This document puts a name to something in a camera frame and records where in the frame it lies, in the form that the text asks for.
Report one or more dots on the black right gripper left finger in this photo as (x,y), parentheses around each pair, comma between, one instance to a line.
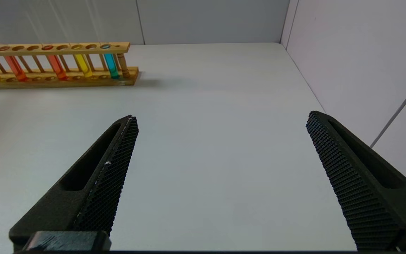
(65,208)

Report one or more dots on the blue pigment glass test tube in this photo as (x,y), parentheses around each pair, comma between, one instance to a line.
(111,65)

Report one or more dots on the wooden test tube rack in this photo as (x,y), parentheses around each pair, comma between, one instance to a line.
(83,82)

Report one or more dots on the orange pigment glass test tube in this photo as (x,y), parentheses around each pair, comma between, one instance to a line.
(16,68)
(57,67)

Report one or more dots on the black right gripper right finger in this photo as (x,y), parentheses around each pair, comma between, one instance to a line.
(375,197)

